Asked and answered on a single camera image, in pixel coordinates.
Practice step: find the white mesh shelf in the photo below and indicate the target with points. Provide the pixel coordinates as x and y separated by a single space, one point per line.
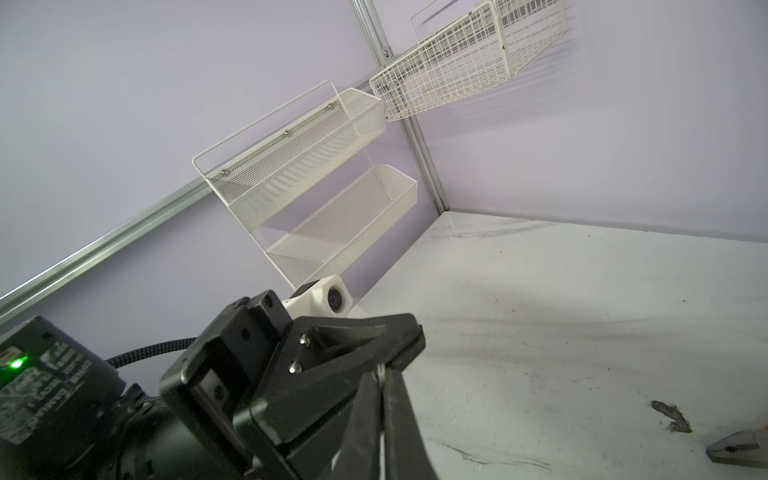
337 234
263 167

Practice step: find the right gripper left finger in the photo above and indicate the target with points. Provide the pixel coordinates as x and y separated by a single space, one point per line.
359 455

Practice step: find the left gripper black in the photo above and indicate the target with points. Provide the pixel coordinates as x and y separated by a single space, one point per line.
260 395

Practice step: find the aluminium frame profile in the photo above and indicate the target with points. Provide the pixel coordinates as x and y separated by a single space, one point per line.
109 107

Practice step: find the yellow black pliers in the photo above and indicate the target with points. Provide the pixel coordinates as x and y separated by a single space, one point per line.
747 448

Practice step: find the upper white mesh shelf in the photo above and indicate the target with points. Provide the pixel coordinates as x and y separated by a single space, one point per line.
263 167

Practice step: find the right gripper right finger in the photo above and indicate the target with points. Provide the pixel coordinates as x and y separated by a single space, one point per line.
404 452

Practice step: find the white wire basket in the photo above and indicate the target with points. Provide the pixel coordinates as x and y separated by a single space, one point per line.
464 48

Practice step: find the key with ring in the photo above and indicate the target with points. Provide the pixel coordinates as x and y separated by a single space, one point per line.
380 374

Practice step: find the lower white mesh shelf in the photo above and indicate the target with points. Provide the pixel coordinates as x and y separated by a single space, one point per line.
337 234

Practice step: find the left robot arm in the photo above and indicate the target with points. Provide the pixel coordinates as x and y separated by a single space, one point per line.
64 410

